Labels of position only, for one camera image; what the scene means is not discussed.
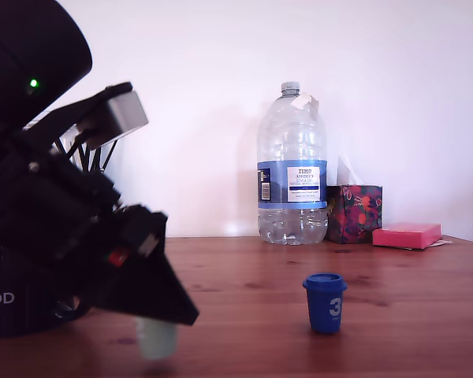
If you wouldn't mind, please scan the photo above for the blue coffee capsule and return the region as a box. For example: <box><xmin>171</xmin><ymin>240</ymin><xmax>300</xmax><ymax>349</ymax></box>
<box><xmin>302</xmin><ymin>272</ymin><xmax>348</xmax><ymax>335</ymax></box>

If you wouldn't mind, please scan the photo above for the large clear water bottle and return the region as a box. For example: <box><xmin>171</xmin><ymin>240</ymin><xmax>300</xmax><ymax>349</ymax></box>
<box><xmin>256</xmin><ymin>81</ymin><xmax>329</xmax><ymax>246</ymax></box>

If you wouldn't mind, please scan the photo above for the black mug with white lettering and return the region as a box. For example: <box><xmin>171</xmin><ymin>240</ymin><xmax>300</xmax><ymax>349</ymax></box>
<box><xmin>0</xmin><ymin>235</ymin><xmax>96</xmax><ymax>338</ymax></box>

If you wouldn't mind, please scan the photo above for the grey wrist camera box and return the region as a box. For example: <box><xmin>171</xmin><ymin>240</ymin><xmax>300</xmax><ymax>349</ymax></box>
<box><xmin>43</xmin><ymin>81</ymin><xmax>150</xmax><ymax>150</ymax></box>

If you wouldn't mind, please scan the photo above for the floral tissue box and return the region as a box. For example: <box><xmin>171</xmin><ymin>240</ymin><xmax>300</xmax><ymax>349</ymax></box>
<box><xmin>325</xmin><ymin>183</ymin><xmax>383</xmax><ymax>244</ymax></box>

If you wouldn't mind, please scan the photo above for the white tissue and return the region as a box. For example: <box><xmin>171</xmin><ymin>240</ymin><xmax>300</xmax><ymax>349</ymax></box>
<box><xmin>337</xmin><ymin>154</ymin><xmax>366</xmax><ymax>187</ymax></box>

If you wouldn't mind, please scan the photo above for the pale green coffee capsule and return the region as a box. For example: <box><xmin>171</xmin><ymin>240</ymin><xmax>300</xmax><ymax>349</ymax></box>
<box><xmin>135</xmin><ymin>317</ymin><xmax>179</xmax><ymax>361</ymax></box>

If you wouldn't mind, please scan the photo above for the pink flat box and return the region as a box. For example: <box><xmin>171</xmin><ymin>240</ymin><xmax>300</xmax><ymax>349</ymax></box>
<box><xmin>371</xmin><ymin>222</ymin><xmax>443</xmax><ymax>250</ymax></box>

